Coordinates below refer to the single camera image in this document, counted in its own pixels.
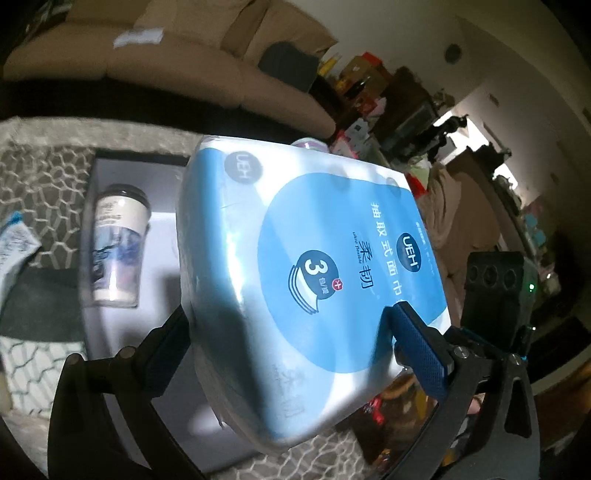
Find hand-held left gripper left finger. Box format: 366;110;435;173
48;305;204;480

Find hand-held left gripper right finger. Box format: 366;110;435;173
381;300;541;480

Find grey cardboard box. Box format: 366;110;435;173
78;157;278;462

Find white cup with black lid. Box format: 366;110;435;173
90;184;152;308

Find blue white tissue pack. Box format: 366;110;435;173
178;135;455;455

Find white round container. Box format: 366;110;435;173
291;137;331;153

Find pile of snack packets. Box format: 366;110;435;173
355;369;444;467

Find brown cloth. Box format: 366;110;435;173
427;164;502;282

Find dark cloth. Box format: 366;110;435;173
0;268;86;343

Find blue white packet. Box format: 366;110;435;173
0;211;41;308

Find grey patterned tablecloth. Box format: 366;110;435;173
0;117;393;480

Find cluttered shelf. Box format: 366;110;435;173
318;51;444;153

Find brown sofa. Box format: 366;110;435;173
2;0;338;139

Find dark grey cushion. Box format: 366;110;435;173
259;41;319;95

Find white papers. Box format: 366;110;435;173
113;28;164;48

